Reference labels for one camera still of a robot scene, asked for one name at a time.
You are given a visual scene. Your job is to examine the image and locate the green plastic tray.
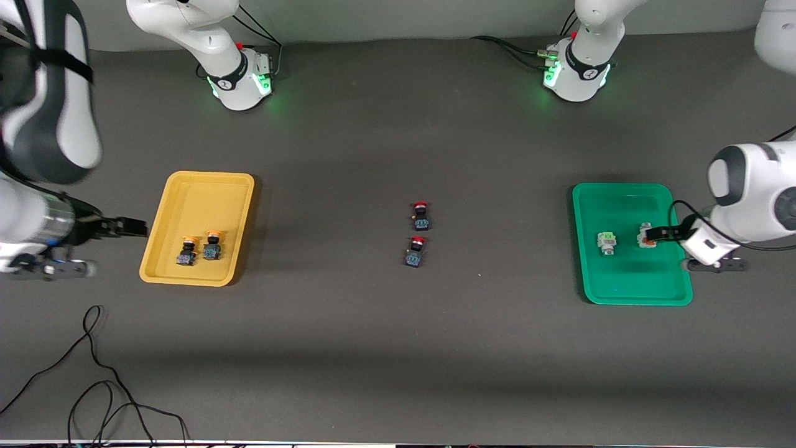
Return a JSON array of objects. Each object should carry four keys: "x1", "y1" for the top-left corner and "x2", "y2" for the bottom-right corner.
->
[{"x1": 572, "y1": 182, "x2": 694, "y2": 307}]

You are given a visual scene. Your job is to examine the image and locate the yellow plastic tray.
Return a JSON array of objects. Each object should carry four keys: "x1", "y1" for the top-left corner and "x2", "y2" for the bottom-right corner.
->
[{"x1": 139, "y1": 171, "x2": 256, "y2": 287}]

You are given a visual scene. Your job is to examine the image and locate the thin black loose cable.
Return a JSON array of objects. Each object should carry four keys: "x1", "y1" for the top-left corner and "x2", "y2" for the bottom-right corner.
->
[{"x1": 0, "y1": 304, "x2": 190, "y2": 448}]

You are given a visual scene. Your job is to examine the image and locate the black right arm base cable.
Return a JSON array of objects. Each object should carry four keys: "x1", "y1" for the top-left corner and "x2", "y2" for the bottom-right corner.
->
[{"x1": 231, "y1": 3, "x2": 284, "y2": 80}]

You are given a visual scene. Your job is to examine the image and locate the black arm base cable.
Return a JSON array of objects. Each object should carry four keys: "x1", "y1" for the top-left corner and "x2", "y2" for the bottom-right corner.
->
[
  {"x1": 470, "y1": 34, "x2": 554, "y2": 69},
  {"x1": 231, "y1": 3, "x2": 284, "y2": 80}
]

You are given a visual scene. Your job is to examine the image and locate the black left arm base cable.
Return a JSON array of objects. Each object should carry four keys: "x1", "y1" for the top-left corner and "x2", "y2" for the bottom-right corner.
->
[{"x1": 470, "y1": 34, "x2": 554, "y2": 69}]

